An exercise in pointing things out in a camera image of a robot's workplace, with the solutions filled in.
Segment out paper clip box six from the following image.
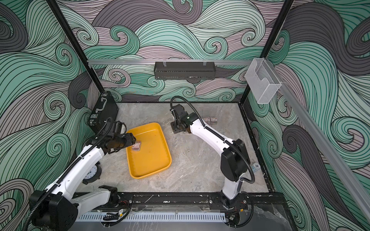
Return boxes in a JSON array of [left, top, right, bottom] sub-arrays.
[[131, 141, 142, 152]]

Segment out paper clip box two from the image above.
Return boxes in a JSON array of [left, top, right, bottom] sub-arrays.
[[202, 117, 211, 124]]

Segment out paper clip box ten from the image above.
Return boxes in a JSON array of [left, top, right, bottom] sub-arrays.
[[210, 117, 218, 125]]

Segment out yellow plastic tray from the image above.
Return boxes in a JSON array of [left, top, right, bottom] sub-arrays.
[[126, 122, 172, 179]]

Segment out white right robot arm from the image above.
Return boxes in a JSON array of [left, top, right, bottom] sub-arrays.
[[170, 96, 255, 208]]

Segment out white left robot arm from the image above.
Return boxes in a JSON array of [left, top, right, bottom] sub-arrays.
[[22, 117, 136, 231]]

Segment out white round gauge dial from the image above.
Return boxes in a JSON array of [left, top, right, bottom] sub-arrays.
[[82, 161, 102, 185]]

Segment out small clear dice cup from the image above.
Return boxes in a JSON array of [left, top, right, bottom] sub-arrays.
[[251, 163, 261, 173]]

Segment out black briefcase with metal handle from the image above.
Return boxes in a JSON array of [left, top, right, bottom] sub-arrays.
[[87, 91, 119, 133]]

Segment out black wall-mounted shelf tray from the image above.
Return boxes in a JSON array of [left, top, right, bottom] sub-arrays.
[[154, 62, 216, 80]]

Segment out black corner frame post left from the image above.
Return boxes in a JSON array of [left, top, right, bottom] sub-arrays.
[[46, 0, 105, 93]]

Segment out black corner frame post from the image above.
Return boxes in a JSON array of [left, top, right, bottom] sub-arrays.
[[240, 1, 294, 105], [46, 0, 105, 93]]

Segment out aluminium wall rail back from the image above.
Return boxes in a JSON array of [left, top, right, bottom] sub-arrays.
[[87, 59, 252, 67]]

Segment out aluminium wall rail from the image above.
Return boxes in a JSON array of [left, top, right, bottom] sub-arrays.
[[266, 61, 370, 220], [87, 59, 252, 67]]

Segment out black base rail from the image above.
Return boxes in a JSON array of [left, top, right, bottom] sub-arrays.
[[118, 192, 286, 210]]

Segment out clear acrylic wall holder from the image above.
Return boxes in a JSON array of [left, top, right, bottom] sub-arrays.
[[245, 58, 281, 105]]

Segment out white slotted cable duct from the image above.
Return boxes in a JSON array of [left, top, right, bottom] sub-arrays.
[[76, 212, 226, 223]]

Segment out black corner frame post right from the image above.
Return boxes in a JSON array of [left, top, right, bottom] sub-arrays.
[[240, 1, 294, 105]]

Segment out aluminium wall rail right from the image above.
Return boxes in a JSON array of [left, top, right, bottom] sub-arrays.
[[266, 61, 370, 220]]

